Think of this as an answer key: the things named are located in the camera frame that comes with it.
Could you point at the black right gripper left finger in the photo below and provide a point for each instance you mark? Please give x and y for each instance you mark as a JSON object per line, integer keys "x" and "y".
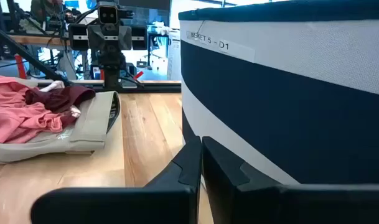
{"x": 164, "y": 205}

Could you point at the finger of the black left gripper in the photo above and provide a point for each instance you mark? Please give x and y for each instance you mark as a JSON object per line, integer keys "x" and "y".
{"x": 97, "y": 43}
{"x": 124, "y": 42}

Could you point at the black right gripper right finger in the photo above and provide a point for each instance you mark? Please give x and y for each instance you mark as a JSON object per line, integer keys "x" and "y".
{"x": 270, "y": 205}

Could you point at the maroon garment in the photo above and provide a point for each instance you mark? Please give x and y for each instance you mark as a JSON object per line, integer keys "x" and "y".
{"x": 61, "y": 98}

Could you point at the coral pink garment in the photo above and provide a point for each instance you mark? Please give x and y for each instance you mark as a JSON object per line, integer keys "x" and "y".
{"x": 12, "y": 118}

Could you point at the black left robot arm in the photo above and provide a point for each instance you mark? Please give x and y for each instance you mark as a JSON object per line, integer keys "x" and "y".
{"x": 111, "y": 74}

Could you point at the desk with black legs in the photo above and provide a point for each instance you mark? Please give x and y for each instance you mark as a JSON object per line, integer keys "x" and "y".
{"x": 158, "y": 34}

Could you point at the red tape strip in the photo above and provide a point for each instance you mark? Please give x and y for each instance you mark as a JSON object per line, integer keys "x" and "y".
{"x": 138, "y": 75}

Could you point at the wooden workbench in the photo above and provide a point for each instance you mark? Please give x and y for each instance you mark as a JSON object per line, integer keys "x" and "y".
{"x": 36, "y": 40}

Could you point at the person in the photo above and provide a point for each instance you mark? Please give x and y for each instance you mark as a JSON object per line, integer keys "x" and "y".
{"x": 43, "y": 9}

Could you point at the white cabinet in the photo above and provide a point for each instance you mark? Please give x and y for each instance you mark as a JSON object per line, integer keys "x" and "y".
{"x": 174, "y": 56}

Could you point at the navy white striped fabric basket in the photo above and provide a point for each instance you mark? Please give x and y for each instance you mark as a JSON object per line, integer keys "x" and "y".
{"x": 270, "y": 109}

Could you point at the white basket label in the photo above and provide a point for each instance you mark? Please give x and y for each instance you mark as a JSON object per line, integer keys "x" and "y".
{"x": 221, "y": 46}

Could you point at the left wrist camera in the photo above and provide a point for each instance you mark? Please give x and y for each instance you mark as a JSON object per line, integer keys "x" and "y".
{"x": 107, "y": 14}

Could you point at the black metal table frame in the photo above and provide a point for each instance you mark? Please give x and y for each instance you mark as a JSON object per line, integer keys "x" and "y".
{"x": 145, "y": 87}

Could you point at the red post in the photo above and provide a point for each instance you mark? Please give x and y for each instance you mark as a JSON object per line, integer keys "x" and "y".
{"x": 20, "y": 67}

